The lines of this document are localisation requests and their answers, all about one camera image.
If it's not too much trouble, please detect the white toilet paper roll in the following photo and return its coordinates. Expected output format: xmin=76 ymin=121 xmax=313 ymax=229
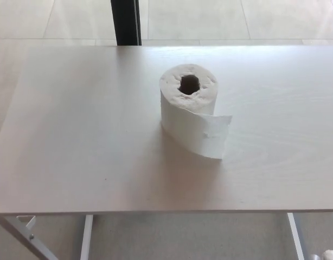
xmin=158 ymin=63 xmax=233 ymax=160

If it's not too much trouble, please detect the white table leg bracket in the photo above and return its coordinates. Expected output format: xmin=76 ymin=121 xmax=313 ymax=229
xmin=16 ymin=215 xmax=37 ymax=231

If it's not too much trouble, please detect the black door frame post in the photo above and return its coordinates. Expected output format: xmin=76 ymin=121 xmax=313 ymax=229
xmin=110 ymin=0 xmax=143 ymax=46

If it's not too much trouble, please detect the white table frame bar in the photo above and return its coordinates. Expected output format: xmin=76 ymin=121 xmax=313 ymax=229
xmin=80 ymin=215 xmax=94 ymax=260
xmin=287 ymin=212 xmax=305 ymax=260

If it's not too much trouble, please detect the white slanted table leg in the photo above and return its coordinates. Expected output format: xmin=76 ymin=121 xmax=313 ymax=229
xmin=0 ymin=216 xmax=59 ymax=260

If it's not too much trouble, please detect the white and silver robot foot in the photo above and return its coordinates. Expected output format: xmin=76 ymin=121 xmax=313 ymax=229
xmin=307 ymin=249 xmax=333 ymax=260

